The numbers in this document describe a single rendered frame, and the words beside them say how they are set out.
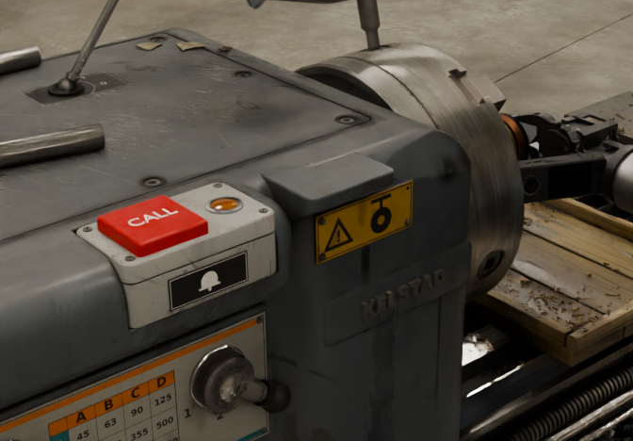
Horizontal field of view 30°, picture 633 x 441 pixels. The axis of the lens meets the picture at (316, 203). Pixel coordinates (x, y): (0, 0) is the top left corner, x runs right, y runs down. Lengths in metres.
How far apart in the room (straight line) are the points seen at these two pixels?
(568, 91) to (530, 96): 0.16
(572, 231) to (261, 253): 0.88
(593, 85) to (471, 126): 3.71
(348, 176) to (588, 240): 0.78
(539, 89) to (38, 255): 4.09
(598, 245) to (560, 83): 3.28
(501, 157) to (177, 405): 0.47
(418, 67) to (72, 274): 0.56
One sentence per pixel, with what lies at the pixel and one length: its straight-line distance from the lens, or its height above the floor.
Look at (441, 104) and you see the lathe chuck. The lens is 1.24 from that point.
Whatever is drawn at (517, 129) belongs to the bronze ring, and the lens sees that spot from 1.45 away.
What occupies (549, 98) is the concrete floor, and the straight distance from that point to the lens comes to 4.77.
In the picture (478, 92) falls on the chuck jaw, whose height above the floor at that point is 1.20.
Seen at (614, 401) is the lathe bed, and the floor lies 0.75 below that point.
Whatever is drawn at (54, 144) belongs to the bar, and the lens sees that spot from 1.01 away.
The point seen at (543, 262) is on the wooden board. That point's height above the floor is 0.89.
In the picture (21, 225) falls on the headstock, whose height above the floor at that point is 1.26.
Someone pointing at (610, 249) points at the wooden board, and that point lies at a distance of 1.67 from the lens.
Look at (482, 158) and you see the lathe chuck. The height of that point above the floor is 1.16.
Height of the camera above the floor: 1.65
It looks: 26 degrees down
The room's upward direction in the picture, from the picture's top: 1 degrees counter-clockwise
